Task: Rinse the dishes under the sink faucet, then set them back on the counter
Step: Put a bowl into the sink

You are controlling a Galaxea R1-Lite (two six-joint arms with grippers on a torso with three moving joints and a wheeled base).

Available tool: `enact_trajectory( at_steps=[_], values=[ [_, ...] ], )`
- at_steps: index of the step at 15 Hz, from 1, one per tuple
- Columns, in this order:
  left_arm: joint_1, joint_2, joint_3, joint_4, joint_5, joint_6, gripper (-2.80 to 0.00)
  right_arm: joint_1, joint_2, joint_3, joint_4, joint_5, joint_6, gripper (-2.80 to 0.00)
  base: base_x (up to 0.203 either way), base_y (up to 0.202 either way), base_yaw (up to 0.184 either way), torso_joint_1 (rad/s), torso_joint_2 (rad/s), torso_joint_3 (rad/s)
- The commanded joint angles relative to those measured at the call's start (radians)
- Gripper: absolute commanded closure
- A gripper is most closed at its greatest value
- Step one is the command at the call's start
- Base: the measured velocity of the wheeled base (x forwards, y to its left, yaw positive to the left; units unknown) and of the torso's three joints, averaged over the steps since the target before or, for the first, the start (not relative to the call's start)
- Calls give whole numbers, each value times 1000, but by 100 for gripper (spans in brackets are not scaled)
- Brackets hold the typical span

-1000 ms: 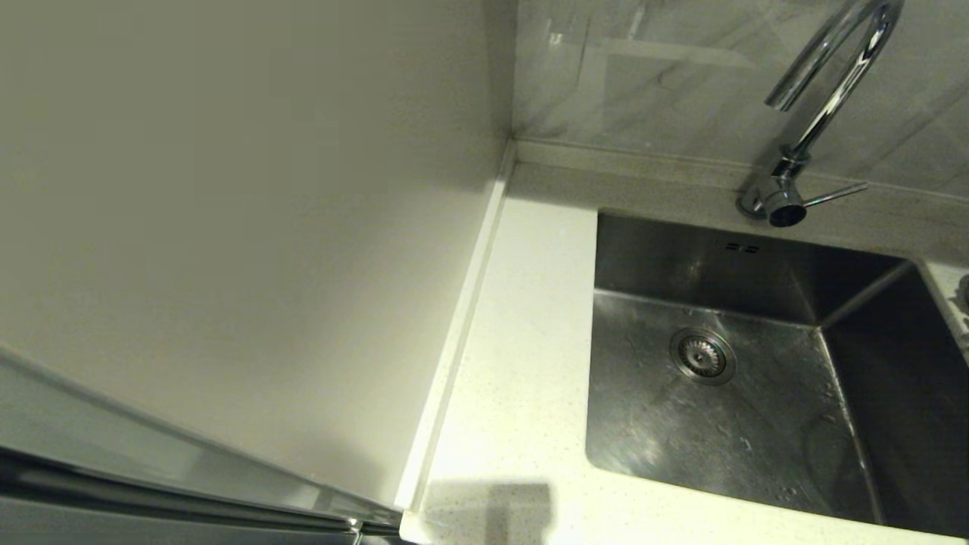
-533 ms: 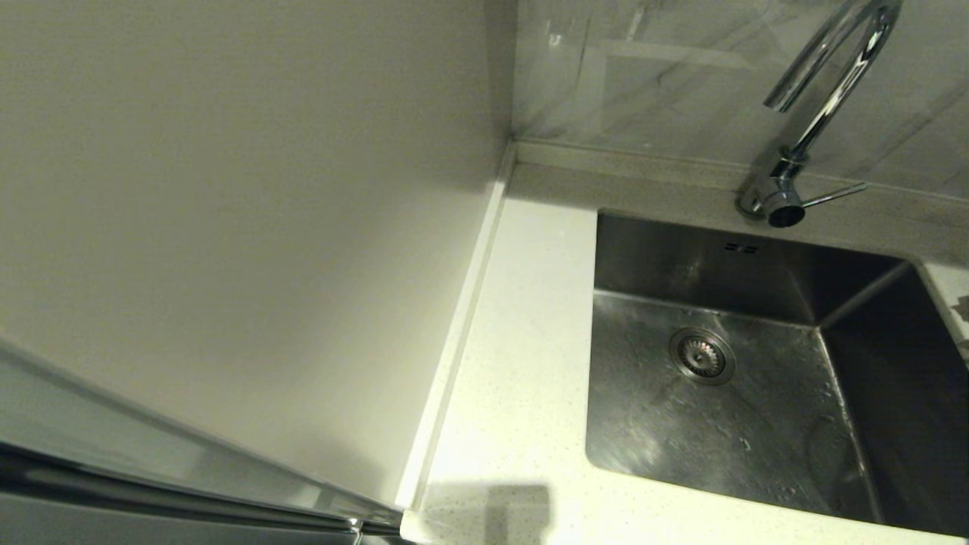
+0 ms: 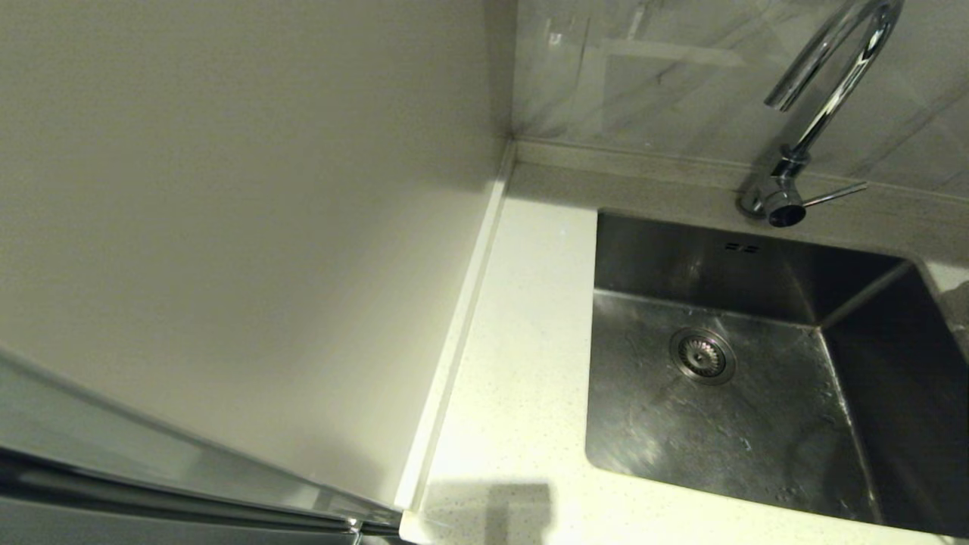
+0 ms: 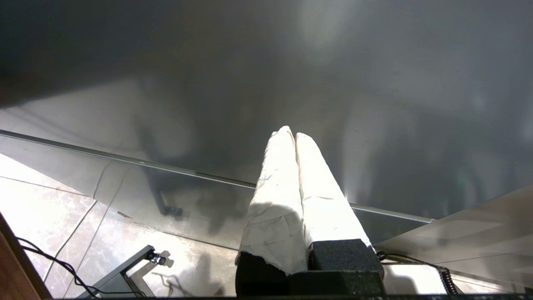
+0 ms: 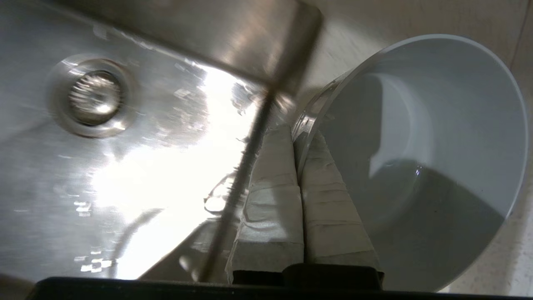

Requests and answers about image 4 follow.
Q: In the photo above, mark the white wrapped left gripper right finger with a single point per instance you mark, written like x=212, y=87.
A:
x=325, y=200

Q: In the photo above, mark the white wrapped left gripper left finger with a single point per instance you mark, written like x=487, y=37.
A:
x=275, y=208

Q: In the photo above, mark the stainless steel fridge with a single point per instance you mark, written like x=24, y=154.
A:
x=250, y=83

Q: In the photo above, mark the white cabinet side panel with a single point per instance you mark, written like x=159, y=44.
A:
x=470, y=241

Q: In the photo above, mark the grey metal stand leg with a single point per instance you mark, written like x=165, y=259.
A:
x=120, y=273

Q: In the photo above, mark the brown wooden panel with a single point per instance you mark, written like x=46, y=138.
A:
x=14, y=271

